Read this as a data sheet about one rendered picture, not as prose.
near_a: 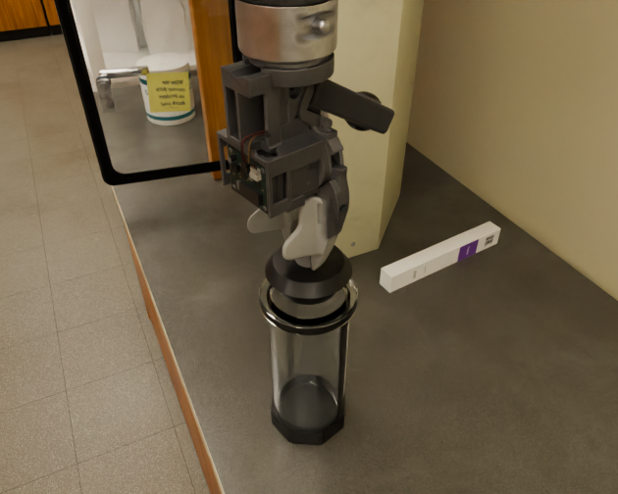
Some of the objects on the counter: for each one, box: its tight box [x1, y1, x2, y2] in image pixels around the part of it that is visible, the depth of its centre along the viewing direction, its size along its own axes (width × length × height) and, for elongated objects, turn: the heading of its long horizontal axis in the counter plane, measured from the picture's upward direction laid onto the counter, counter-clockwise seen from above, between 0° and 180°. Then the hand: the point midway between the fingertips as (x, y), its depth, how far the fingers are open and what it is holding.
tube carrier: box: [259, 277, 358, 430], centre depth 66 cm, size 11×11×21 cm
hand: (309, 247), depth 55 cm, fingers closed on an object, 3 cm apart
